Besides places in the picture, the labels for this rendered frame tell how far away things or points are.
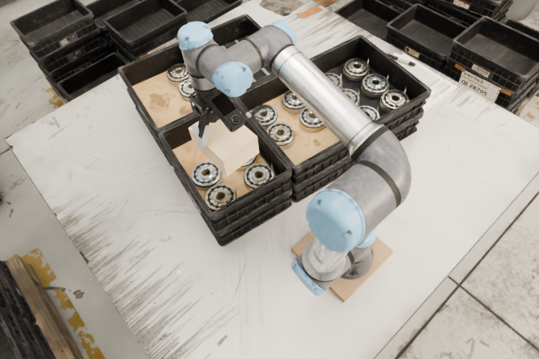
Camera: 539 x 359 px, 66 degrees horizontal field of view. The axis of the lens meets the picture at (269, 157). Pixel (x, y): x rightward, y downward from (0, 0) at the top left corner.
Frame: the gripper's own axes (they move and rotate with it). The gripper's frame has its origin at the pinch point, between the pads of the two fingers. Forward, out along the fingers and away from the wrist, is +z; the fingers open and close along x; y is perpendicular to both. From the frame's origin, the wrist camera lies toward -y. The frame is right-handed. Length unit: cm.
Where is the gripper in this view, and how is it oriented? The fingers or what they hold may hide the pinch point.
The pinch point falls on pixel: (223, 137)
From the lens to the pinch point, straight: 118.6
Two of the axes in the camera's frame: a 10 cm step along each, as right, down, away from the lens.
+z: 0.6, 5.9, 8.0
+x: -7.4, 5.7, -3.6
